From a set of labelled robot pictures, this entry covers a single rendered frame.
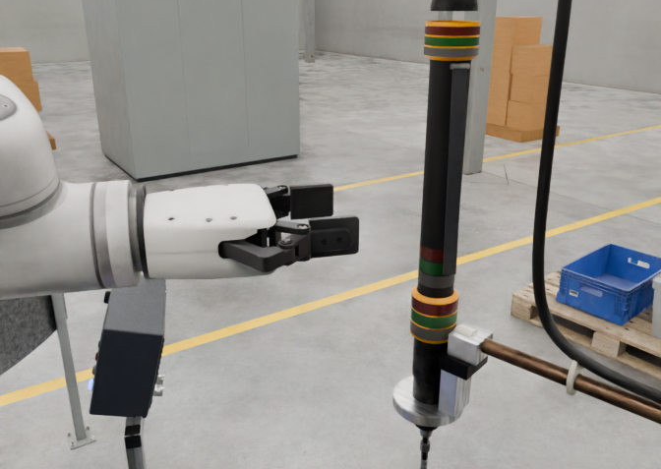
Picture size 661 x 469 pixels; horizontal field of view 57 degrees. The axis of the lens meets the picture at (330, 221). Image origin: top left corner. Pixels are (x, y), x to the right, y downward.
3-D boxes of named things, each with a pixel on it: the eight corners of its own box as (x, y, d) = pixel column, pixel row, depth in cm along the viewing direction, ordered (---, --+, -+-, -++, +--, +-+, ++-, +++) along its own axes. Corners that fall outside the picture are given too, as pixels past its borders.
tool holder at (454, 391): (494, 410, 60) (504, 323, 57) (457, 447, 55) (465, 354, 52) (418, 376, 66) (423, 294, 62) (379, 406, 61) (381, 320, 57)
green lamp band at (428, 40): (489, 44, 49) (489, 35, 49) (460, 47, 46) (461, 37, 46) (442, 42, 52) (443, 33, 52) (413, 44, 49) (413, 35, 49)
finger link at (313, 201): (257, 211, 57) (327, 205, 59) (262, 223, 54) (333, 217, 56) (256, 179, 56) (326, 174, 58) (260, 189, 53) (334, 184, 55)
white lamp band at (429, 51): (488, 54, 49) (488, 45, 49) (460, 58, 46) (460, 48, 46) (442, 51, 52) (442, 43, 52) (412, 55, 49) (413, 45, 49)
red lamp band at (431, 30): (489, 34, 49) (490, 25, 49) (461, 36, 46) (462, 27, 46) (443, 32, 52) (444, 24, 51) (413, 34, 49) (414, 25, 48)
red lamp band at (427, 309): (466, 304, 57) (467, 292, 57) (442, 322, 54) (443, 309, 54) (427, 290, 60) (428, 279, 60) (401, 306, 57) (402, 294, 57)
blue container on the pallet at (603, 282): (669, 295, 365) (676, 261, 358) (622, 328, 329) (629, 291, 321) (603, 273, 394) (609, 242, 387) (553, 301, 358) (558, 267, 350)
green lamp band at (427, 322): (465, 317, 58) (466, 305, 57) (441, 334, 55) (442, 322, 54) (426, 302, 60) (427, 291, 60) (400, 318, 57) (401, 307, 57)
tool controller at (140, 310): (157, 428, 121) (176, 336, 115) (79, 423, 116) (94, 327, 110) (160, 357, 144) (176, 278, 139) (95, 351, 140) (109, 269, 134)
